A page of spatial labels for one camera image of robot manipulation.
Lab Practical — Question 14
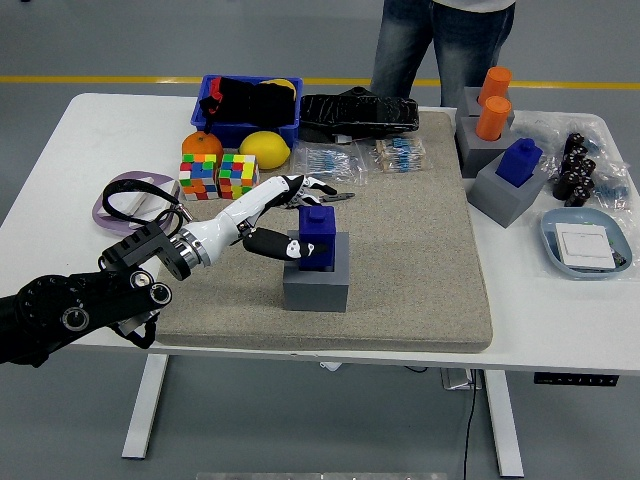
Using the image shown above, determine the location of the white switch panel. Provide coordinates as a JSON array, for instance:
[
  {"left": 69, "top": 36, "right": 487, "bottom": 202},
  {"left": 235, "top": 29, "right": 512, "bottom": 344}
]
[
  {"left": 128, "top": 179, "right": 180, "bottom": 230},
  {"left": 553, "top": 222, "right": 617, "bottom": 271},
  {"left": 97, "top": 177, "right": 155, "bottom": 219}
]

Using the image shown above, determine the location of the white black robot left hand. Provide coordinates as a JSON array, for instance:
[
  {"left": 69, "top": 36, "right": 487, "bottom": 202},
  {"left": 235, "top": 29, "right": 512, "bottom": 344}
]
[{"left": 183, "top": 173, "right": 339, "bottom": 269}]

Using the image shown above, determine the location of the clear bag of blue resistors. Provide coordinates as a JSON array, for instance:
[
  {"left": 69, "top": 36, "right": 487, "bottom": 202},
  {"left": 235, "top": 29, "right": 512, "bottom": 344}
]
[{"left": 288, "top": 142, "right": 369, "bottom": 187}]

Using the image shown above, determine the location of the multicoloured puzzle cube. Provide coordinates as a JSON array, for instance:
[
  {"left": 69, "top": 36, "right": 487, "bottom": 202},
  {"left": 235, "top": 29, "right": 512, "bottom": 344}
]
[
  {"left": 178, "top": 153, "right": 221, "bottom": 202},
  {"left": 218, "top": 153, "right": 260, "bottom": 202}
]

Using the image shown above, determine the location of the person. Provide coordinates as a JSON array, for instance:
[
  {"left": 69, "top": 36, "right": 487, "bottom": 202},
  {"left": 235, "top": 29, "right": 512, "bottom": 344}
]
[{"left": 370, "top": 0, "right": 516, "bottom": 109}]

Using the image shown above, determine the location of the blue plastic bin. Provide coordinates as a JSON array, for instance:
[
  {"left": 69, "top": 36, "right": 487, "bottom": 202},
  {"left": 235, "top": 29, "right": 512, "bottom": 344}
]
[{"left": 190, "top": 74, "right": 304, "bottom": 149}]

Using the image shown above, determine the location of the black table control panel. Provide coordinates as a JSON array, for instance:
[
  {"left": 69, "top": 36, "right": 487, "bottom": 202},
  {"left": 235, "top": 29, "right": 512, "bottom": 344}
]
[{"left": 532, "top": 372, "right": 620, "bottom": 387}]

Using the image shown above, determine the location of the clear plastic bag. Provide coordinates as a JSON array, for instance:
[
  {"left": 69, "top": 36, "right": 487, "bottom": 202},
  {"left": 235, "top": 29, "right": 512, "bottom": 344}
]
[{"left": 509, "top": 110, "right": 632, "bottom": 211}]

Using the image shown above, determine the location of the red item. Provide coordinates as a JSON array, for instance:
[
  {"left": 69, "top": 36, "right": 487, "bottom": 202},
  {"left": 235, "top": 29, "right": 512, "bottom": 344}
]
[{"left": 208, "top": 79, "right": 224, "bottom": 119}]

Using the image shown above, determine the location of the black wrapped keyboard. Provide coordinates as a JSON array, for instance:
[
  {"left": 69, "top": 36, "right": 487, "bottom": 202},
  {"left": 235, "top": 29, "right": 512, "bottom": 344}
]
[{"left": 298, "top": 86, "right": 420, "bottom": 144}]

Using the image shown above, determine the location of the yellow lemon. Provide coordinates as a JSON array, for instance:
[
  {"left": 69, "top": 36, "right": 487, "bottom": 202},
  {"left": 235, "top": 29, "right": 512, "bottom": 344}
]
[{"left": 238, "top": 131, "right": 292, "bottom": 170}]

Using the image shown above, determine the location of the black cable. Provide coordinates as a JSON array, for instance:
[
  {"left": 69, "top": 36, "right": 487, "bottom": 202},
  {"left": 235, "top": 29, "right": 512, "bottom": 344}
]
[{"left": 462, "top": 369, "right": 479, "bottom": 480}]

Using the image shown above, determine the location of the white table leg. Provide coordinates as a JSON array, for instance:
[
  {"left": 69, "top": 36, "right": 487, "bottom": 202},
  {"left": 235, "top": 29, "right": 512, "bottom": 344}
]
[
  {"left": 482, "top": 369, "right": 525, "bottom": 478},
  {"left": 121, "top": 353, "right": 170, "bottom": 460}
]

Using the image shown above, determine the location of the orange cylinder seal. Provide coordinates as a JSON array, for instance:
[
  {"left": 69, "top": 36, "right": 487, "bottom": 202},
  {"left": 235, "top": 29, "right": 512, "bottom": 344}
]
[
  {"left": 479, "top": 66, "right": 513, "bottom": 106},
  {"left": 474, "top": 95, "right": 513, "bottom": 142}
]

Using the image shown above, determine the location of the black cloth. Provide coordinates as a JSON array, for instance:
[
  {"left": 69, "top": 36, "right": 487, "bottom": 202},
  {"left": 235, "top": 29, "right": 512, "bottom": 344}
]
[{"left": 199, "top": 76, "right": 297, "bottom": 125}]

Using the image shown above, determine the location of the grey box under table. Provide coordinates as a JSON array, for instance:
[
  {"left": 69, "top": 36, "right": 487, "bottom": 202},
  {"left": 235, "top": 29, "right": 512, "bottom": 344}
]
[{"left": 439, "top": 368, "right": 484, "bottom": 391}]

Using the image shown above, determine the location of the orange fruit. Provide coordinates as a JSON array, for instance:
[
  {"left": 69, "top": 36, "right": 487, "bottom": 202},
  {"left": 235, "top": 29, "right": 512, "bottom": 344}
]
[{"left": 181, "top": 132, "right": 225, "bottom": 164}]

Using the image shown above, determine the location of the blue square seal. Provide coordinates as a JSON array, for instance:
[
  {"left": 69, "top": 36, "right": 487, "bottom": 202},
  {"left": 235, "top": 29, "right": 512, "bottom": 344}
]
[
  {"left": 495, "top": 138, "right": 544, "bottom": 189},
  {"left": 298, "top": 204, "right": 337, "bottom": 273}
]

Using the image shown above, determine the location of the grey seal holder block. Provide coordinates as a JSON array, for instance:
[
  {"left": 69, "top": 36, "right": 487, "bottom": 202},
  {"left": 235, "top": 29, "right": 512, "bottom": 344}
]
[
  {"left": 453, "top": 115, "right": 512, "bottom": 179},
  {"left": 282, "top": 230, "right": 350, "bottom": 314},
  {"left": 455, "top": 87, "right": 516, "bottom": 126},
  {"left": 467, "top": 151, "right": 549, "bottom": 230}
]

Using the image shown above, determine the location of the blue-grey tray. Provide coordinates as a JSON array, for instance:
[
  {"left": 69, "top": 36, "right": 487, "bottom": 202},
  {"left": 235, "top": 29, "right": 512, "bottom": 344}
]
[{"left": 540, "top": 207, "right": 633, "bottom": 280}]

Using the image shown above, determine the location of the clear bag of taped resistors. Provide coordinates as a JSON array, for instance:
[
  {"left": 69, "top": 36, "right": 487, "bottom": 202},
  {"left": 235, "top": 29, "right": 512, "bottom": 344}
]
[{"left": 367, "top": 135, "right": 429, "bottom": 174}]

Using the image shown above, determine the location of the purple tray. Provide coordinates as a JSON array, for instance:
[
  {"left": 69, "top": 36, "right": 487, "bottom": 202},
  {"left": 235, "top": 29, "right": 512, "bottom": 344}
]
[{"left": 92, "top": 170, "right": 181, "bottom": 236}]

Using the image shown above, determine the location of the grey-brown mat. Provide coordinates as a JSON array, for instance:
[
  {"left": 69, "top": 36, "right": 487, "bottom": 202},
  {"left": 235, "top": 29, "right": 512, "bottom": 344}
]
[{"left": 147, "top": 110, "right": 494, "bottom": 354}]

